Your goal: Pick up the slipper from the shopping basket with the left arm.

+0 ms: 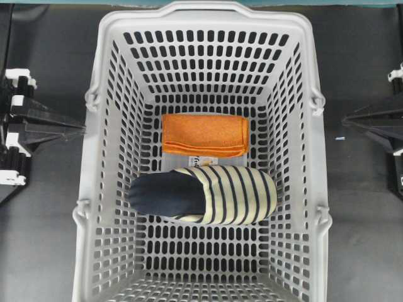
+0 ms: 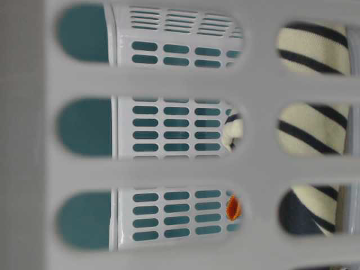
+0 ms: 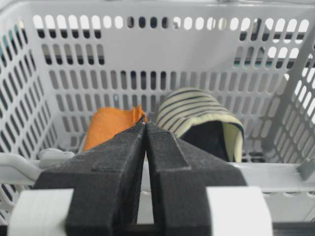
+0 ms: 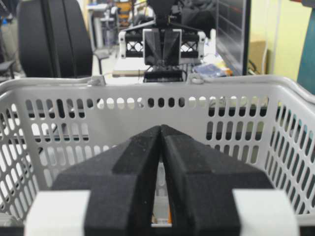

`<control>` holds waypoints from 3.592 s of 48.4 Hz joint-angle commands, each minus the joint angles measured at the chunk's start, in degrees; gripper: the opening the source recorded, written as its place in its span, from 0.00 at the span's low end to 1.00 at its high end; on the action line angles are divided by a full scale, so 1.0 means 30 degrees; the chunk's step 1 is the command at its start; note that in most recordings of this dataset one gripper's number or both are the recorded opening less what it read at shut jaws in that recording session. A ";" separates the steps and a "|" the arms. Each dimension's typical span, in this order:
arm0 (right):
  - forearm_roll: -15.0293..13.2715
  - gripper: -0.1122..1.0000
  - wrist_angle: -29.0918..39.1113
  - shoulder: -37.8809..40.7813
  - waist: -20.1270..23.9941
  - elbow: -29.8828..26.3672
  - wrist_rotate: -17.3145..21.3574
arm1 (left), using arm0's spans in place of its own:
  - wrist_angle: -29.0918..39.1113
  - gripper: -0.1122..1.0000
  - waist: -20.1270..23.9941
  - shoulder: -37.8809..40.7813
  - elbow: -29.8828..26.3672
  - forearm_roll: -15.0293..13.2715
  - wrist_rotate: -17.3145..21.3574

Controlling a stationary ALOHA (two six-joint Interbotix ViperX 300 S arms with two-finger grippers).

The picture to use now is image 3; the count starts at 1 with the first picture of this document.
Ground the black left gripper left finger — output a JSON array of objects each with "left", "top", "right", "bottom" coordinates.
[{"left": 34, "top": 122, "right": 146, "bottom": 236}]

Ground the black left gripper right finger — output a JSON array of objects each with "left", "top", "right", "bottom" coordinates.
[{"left": 146, "top": 123, "right": 247, "bottom": 236}]

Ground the striped cream slipper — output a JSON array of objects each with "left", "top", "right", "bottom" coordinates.
[{"left": 156, "top": 88, "right": 245, "bottom": 162}]

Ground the grey plastic shopping basket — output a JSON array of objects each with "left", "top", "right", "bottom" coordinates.
[{"left": 0, "top": 0, "right": 315, "bottom": 227}]

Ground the orange cloth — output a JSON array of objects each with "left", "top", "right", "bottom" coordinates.
[{"left": 83, "top": 106, "right": 147, "bottom": 151}]

